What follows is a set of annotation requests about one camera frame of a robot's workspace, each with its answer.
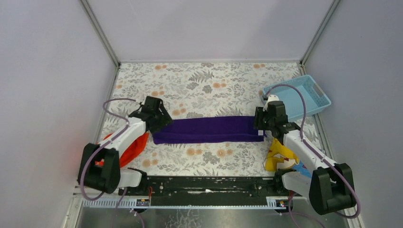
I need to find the purple towel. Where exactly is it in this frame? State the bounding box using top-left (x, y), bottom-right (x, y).
top-left (153, 116), bottom-right (267, 144)

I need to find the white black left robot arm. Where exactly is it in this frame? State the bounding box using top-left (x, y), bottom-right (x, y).
top-left (77, 96), bottom-right (173, 195)

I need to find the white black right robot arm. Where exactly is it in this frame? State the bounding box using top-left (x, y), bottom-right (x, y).
top-left (254, 101), bottom-right (361, 215)

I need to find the yellow blue Pokemon towel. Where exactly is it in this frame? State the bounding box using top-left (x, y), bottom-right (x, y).
top-left (263, 139), bottom-right (312, 178)

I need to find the orange towel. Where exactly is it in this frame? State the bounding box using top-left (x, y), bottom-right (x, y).
top-left (119, 133), bottom-right (149, 168)

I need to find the light blue plastic basket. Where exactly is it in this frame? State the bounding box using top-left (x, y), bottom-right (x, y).
top-left (271, 75), bottom-right (331, 122)

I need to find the floral patterned table mat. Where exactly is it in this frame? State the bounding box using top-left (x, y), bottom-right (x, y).
top-left (99, 63), bottom-right (301, 177)

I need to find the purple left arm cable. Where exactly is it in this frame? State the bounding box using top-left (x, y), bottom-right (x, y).
top-left (79, 98), bottom-right (139, 201)

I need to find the white slotted cable duct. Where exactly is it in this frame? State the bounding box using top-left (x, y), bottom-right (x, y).
top-left (82, 197), bottom-right (287, 209)

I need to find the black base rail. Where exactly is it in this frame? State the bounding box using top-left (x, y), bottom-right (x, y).
top-left (125, 176), bottom-right (290, 200)

